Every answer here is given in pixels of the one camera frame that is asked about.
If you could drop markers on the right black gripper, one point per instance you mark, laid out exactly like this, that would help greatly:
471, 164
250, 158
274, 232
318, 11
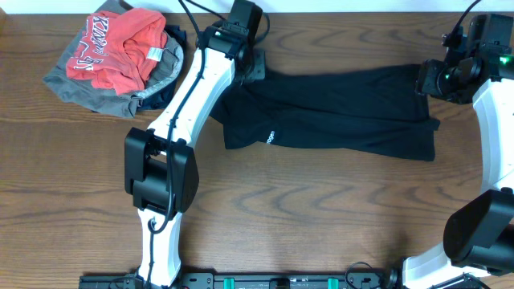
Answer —
426, 79

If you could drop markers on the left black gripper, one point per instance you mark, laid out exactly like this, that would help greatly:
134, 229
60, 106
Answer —
260, 75

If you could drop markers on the black t-shirt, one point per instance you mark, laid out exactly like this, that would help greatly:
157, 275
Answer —
373, 111

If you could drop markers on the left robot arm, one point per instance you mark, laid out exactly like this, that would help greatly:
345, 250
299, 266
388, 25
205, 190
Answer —
160, 168

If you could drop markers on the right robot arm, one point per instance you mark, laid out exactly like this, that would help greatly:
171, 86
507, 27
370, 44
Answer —
478, 238

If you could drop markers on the dark navy folded garment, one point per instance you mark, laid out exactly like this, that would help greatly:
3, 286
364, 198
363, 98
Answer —
163, 79

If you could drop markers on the red printed t-shirt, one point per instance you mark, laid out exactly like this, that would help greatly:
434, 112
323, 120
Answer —
118, 51

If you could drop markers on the grey folded garment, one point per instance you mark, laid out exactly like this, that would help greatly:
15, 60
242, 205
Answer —
81, 92

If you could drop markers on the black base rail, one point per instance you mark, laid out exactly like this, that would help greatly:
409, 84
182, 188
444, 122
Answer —
358, 279

